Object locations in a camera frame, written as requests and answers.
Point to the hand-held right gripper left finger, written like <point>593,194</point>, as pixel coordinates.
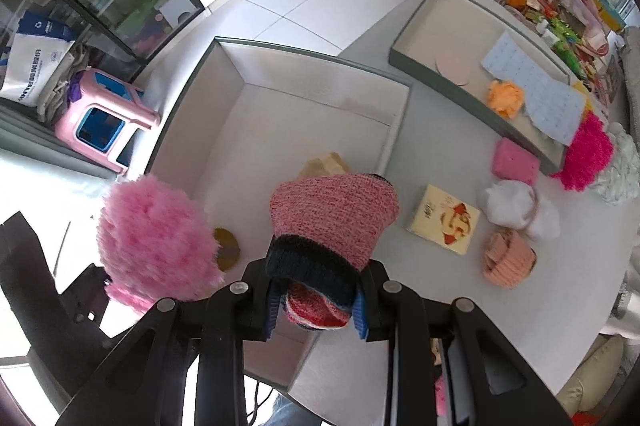
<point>269,313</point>

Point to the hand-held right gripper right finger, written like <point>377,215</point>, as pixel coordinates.
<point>361,318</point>

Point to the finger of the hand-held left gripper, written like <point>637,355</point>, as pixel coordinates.
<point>87,301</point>

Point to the light pink fluffy duster head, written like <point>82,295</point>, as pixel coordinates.
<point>155,236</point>

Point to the red knit sock dark cuff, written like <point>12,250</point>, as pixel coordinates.
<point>330,216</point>

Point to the peach knit sock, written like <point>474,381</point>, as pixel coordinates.
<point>510,261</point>

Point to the white fluffy sock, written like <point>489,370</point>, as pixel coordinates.
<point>510,203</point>

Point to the large grey-rimmed cardboard box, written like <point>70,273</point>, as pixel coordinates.
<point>300,106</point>

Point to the brown round disc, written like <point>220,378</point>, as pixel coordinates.
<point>227,251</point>

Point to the yellow printed carton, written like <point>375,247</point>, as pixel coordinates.
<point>445,218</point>

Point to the beige wooden block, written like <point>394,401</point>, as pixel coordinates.
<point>325,166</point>

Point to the pink plastic stool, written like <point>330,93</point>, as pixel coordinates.
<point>100,106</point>

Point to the pink sponge block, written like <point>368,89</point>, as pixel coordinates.
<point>515,161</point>

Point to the cream cushion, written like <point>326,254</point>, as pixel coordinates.
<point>595,371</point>

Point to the white printed tote bag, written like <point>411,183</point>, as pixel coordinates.
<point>35,61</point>

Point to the orange fabric flower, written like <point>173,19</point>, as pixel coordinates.
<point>506,99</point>

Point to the round beige pad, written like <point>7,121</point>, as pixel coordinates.
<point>452,66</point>

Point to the magenta fluffy duster head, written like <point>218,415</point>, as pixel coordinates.
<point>585,154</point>

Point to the pale blue printed sheet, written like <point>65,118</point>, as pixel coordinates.
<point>535,86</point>

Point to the white chunky knit cushion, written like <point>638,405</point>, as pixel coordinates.
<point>622,166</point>

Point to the shallow grey-rimmed cardboard box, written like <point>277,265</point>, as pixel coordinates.
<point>450,21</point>

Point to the pile of colourful packets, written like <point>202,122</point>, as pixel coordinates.
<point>565,21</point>

